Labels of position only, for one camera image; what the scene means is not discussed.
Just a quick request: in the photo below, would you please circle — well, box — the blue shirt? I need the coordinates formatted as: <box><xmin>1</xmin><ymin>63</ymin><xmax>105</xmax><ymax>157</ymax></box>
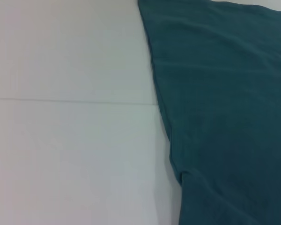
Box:
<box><xmin>137</xmin><ymin>0</ymin><xmax>281</xmax><ymax>225</ymax></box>

